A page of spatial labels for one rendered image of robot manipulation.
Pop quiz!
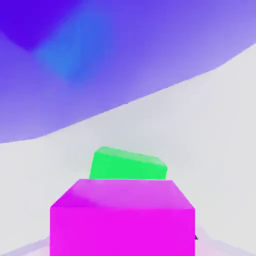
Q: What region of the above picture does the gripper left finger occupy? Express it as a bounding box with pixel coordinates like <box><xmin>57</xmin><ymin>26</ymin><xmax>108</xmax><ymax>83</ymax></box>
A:
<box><xmin>0</xmin><ymin>236</ymin><xmax>51</xmax><ymax>256</ymax></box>

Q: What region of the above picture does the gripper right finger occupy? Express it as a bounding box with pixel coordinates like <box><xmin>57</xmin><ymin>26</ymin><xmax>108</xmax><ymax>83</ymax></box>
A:
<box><xmin>194</xmin><ymin>227</ymin><xmax>256</xmax><ymax>256</ymax></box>

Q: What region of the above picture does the small magenta cube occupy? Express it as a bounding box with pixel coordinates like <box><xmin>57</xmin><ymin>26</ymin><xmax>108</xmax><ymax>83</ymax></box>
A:
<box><xmin>49</xmin><ymin>178</ymin><xmax>196</xmax><ymax>256</ymax></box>

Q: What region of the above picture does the small green cube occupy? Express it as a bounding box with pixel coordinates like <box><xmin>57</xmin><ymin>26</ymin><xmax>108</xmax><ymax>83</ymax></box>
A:
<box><xmin>88</xmin><ymin>146</ymin><xmax>168</xmax><ymax>181</ymax></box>

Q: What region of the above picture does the large purple box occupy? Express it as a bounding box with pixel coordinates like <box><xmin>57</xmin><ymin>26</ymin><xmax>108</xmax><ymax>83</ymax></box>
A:
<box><xmin>0</xmin><ymin>0</ymin><xmax>256</xmax><ymax>144</ymax></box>

